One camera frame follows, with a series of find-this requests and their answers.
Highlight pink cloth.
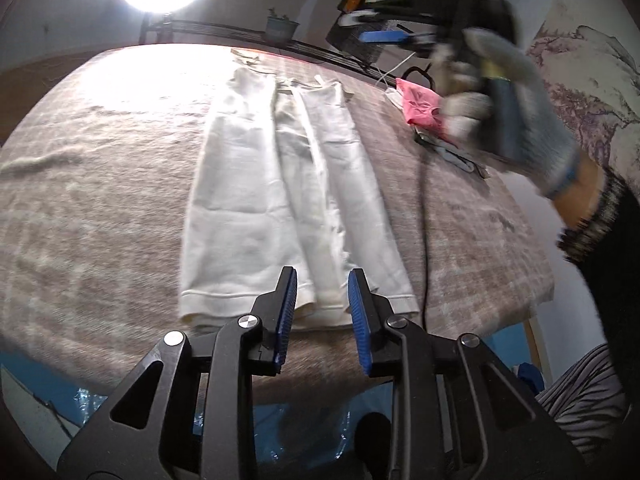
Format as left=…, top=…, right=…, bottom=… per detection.
left=396, top=77, right=452, bottom=137

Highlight white cable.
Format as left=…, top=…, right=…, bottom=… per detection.
left=372, top=50, right=419, bottom=87

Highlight person's right forearm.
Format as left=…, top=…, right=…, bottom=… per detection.
left=549, top=157, right=640, bottom=356

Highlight black metal rail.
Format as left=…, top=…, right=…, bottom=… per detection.
left=138, top=17, right=382, bottom=79

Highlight person's right hand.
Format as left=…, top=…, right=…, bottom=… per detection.
left=434, top=26, right=585, bottom=198

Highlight black cable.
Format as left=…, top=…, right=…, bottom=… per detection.
left=397, top=65, right=442, bottom=325

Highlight beige plaid blanket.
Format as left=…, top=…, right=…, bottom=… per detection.
left=0, top=42, right=557, bottom=413

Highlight potted plant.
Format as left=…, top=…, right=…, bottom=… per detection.
left=265, top=7, right=301, bottom=44

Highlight person's striped clothing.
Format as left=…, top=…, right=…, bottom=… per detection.
left=534, top=342, right=632, bottom=462

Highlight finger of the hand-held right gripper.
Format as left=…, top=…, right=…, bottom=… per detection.
left=358, top=29, right=437, bottom=57

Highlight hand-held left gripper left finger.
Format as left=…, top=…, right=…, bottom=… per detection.
left=56, top=266, right=301, bottom=480

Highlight blue plastic sheet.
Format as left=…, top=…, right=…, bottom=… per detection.
left=0, top=349, right=401, bottom=463

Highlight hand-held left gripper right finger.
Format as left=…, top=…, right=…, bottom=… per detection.
left=347, top=267, right=587, bottom=480

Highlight white pants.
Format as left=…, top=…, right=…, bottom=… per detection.
left=178, top=47, right=422, bottom=332

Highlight landscape wall hanging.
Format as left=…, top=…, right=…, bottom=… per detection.
left=525, top=0, right=640, bottom=173

